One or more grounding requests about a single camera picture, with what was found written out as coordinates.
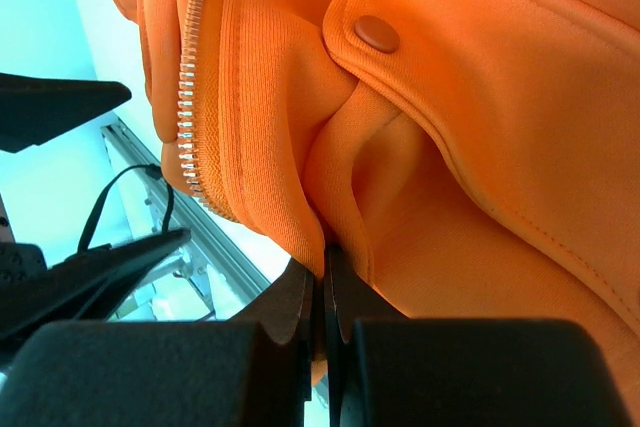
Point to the aluminium extrusion rail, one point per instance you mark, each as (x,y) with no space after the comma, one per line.
(210,276)

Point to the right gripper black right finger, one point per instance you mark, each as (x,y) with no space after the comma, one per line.
(385,369)

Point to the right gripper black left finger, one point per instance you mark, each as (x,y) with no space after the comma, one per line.
(250,370)

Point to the orange zip jacket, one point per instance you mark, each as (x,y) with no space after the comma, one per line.
(472,157)

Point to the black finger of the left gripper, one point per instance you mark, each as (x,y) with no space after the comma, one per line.
(36,110)
(87,287)

